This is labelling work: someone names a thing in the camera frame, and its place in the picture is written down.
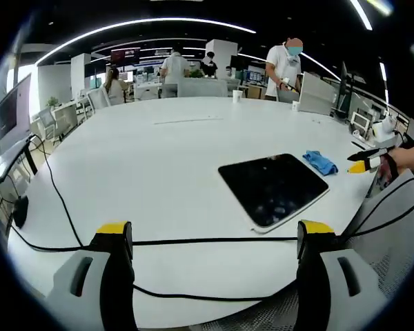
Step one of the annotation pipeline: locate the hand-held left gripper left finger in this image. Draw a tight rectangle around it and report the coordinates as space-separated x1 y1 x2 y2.
45 220 139 331

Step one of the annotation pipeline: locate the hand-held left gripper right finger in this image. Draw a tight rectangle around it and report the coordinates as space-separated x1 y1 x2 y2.
295 219 391 331

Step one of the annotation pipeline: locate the blue cleaning cloth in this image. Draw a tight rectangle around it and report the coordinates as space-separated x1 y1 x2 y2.
302 150 339 177

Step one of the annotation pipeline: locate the black tablet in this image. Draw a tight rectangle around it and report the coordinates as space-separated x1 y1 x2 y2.
217 153 331 236

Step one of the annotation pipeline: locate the person's right hand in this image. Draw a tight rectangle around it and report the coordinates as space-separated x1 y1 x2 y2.
379 147 414 183

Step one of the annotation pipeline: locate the small white screen device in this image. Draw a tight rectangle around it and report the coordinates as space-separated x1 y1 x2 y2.
351 111 371 141

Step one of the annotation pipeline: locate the black monitor on stand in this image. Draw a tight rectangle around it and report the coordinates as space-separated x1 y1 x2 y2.
333 61 355 120

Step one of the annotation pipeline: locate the black power adapter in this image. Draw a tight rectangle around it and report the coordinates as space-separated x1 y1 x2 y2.
12 195 30 229

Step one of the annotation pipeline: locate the black standing desk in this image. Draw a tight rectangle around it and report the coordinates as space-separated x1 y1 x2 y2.
0 137 39 204

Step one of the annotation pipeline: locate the grey sofa back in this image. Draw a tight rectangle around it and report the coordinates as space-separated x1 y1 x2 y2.
177 76 229 99

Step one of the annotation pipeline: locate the grey office chair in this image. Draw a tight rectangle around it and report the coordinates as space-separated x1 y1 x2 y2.
37 106 60 139

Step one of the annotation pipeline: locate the large black monitor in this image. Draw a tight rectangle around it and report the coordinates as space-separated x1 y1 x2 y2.
0 73 34 156

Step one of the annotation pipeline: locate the white office chair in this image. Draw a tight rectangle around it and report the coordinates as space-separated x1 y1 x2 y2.
87 86 112 112

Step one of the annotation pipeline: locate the curved ceiling light strip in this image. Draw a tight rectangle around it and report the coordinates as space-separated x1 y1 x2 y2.
35 17 258 67

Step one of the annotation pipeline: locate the red wall screen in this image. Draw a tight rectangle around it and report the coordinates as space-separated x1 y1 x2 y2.
110 48 141 66

